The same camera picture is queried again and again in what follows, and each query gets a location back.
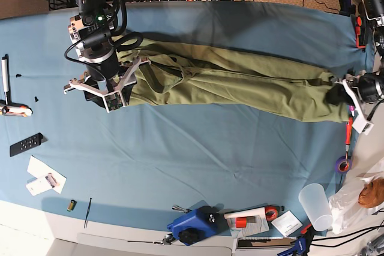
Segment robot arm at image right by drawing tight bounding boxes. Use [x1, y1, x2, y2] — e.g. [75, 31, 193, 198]
[326, 0, 383, 135]

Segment blue plastic device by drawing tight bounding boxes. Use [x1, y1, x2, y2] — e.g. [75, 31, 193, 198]
[167, 205, 219, 246]

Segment purple tape roll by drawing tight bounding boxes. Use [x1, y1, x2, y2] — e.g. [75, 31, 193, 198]
[334, 156, 352, 174]

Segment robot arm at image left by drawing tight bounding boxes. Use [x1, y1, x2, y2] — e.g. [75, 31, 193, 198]
[64, 0, 351, 122]

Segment orange handled screwdriver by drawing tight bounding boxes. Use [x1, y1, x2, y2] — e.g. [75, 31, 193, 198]
[345, 116, 353, 160]

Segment blue clamp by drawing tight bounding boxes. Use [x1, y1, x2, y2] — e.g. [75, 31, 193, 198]
[277, 224, 316, 256]

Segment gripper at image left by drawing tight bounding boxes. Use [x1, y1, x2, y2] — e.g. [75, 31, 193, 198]
[63, 57, 150, 113]

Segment white paper sheet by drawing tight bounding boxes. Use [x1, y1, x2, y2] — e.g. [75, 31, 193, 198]
[27, 156, 67, 194]

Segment white marker pen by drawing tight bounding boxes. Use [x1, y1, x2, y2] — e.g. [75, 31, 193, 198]
[1, 55, 10, 93]

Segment translucent plastic cup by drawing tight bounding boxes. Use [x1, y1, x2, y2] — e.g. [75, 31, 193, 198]
[298, 183, 333, 231]

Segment white plastic bag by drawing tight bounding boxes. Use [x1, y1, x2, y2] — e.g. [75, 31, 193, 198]
[329, 159, 383, 234]

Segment orange tape roll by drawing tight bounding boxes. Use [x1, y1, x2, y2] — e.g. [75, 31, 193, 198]
[265, 205, 280, 222]

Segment olive green t-shirt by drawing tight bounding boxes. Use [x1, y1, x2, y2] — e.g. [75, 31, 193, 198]
[118, 39, 349, 122]

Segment brown bread roll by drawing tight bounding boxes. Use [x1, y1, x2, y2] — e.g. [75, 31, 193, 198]
[358, 178, 383, 209]

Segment orange white utility knife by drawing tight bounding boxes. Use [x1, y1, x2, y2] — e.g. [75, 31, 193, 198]
[1, 92, 33, 117]

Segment black tweezers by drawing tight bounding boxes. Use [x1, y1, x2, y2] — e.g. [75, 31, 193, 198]
[83, 197, 92, 228]

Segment orange block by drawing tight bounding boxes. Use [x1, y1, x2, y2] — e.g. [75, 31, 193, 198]
[235, 217, 247, 229]

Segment purple tube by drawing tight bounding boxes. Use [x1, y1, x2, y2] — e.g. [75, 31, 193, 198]
[349, 106, 355, 118]

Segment blue table cloth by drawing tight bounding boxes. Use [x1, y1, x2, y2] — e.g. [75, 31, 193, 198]
[1, 2, 374, 230]

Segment printed paper sheet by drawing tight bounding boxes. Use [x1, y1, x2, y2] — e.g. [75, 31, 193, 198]
[226, 216, 269, 238]

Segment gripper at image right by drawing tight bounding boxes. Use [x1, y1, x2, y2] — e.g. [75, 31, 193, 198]
[325, 70, 383, 135]

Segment white booklet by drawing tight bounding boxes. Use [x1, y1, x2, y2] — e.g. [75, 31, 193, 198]
[271, 210, 302, 237]

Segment white paper roll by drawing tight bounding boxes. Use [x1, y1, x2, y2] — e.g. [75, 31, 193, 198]
[224, 207, 266, 219]

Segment black orange clamp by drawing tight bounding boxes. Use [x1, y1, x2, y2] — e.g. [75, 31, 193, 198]
[338, 0, 368, 51]

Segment black remote control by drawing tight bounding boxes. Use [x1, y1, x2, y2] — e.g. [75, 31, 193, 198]
[10, 132, 47, 157]

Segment white card with clip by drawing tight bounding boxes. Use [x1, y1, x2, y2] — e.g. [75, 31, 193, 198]
[26, 173, 60, 196]

